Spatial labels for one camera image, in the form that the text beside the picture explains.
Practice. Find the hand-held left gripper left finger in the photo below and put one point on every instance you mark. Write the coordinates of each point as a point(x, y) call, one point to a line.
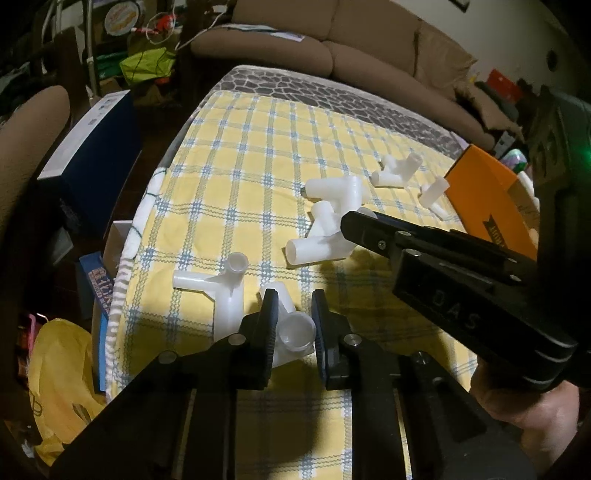
point(268, 350)

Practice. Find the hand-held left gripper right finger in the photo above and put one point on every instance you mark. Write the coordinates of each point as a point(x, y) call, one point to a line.
point(323, 350)

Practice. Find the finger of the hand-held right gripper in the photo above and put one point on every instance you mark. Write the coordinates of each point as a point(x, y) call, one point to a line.
point(369, 230)

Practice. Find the white plastic pipe connector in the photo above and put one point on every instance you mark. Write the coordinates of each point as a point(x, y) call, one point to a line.
point(341, 189)
point(318, 242)
point(397, 173)
point(434, 191)
point(298, 332)
point(231, 300)

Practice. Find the person's right hand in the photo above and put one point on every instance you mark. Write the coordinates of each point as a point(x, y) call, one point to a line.
point(540, 415)

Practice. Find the orange open cardboard box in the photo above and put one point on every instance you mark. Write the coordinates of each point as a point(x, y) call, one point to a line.
point(485, 198)

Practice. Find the white bottle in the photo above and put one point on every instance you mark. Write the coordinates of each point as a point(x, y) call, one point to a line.
point(528, 191)

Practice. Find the yellow plaid cloth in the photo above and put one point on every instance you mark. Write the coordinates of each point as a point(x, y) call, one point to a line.
point(231, 184)

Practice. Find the pastel iridescent container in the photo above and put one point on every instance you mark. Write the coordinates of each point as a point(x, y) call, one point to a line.
point(517, 160)

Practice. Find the brown cushion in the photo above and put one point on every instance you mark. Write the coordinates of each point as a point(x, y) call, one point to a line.
point(485, 108)

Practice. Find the brown sofa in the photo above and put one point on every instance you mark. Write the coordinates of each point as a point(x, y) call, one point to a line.
point(369, 55)

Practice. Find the small white box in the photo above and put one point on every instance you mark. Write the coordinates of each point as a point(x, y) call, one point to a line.
point(117, 244)

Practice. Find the blue printed box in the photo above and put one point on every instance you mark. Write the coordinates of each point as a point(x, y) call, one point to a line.
point(94, 281)

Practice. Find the red box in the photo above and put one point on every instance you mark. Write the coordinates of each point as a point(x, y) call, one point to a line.
point(504, 84)

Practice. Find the yellow plastic bag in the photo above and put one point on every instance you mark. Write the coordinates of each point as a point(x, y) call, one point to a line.
point(60, 378)

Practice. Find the papers on sofa seat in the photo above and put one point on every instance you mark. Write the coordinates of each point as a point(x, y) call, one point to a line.
point(263, 32)

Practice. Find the pink object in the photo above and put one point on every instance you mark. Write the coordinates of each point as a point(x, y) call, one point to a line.
point(27, 332)

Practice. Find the navy box with white top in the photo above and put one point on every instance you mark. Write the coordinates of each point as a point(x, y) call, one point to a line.
point(101, 161)

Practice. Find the green bag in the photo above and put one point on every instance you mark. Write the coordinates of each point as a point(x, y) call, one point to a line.
point(147, 67)

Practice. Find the red white toy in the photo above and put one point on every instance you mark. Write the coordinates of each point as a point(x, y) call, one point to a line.
point(162, 22)

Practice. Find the brown upholstered chair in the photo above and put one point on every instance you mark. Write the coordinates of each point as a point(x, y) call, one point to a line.
point(27, 138)

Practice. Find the round white orange sign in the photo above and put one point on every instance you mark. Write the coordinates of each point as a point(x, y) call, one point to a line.
point(120, 16)

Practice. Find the white pole rack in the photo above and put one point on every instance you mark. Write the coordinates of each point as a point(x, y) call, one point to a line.
point(90, 46)

